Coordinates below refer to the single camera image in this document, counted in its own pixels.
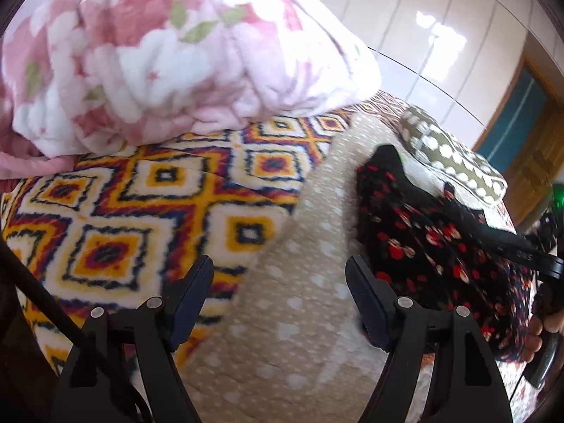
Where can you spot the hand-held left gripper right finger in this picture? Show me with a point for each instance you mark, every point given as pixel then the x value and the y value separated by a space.
pixel 368 302

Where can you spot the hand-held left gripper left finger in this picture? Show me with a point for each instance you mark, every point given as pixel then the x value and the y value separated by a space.
pixel 194 293

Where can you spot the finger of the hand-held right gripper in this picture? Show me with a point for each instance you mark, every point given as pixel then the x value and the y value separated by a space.
pixel 506 246

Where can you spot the dark floral zip jacket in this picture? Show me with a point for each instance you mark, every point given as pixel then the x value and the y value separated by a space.
pixel 423 246

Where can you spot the person's right hand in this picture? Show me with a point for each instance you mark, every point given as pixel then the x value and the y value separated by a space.
pixel 534 339

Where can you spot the beige dotted blanket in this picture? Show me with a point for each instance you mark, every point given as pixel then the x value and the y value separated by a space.
pixel 299 317

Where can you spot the wooden door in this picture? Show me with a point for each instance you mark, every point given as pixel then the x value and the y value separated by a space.
pixel 535 163

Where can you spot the geometric diamond pattern blanket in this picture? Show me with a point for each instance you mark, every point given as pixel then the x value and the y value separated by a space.
pixel 145 211

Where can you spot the green pillow with white leaves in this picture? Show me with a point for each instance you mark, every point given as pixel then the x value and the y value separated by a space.
pixel 449 154

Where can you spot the teal door curtain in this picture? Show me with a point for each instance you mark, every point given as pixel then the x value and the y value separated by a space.
pixel 511 114

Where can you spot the white wardrobe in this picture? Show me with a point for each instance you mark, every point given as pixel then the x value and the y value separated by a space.
pixel 418 35

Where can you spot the pink floral fleece blanket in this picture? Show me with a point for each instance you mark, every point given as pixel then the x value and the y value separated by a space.
pixel 154 53

